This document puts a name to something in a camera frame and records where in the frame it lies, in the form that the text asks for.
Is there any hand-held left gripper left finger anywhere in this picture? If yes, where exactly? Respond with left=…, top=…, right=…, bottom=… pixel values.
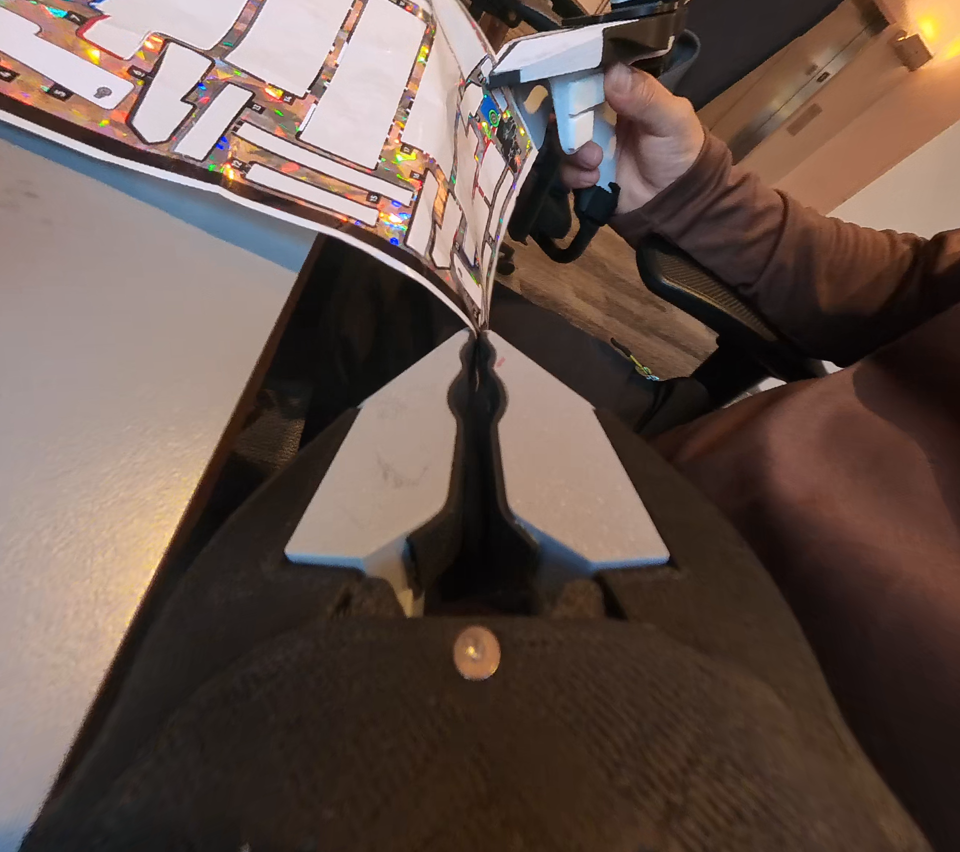
left=283, top=329, right=481, bottom=618

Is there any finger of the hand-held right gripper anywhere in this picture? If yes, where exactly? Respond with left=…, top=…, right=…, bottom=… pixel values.
left=486, top=27, right=610, bottom=91

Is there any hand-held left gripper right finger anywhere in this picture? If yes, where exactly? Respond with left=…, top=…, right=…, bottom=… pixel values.
left=480, top=330, right=672, bottom=579

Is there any holographic sticker sheet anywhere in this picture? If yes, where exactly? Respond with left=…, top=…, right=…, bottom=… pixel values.
left=0, top=0, right=543, bottom=337

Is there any person's right hand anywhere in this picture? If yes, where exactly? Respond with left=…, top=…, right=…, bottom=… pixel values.
left=557, top=63, right=711, bottom=217

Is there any black panel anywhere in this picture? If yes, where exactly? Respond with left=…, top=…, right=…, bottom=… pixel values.
left=671, top=0, right=899, bottom=112

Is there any yellow green cord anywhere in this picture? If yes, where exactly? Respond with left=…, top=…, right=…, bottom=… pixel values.
left=609, top=336, right=663, bottom=384

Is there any wall lamp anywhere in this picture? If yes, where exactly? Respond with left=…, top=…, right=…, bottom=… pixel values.
left=887, top=15, right=937, bottom=73

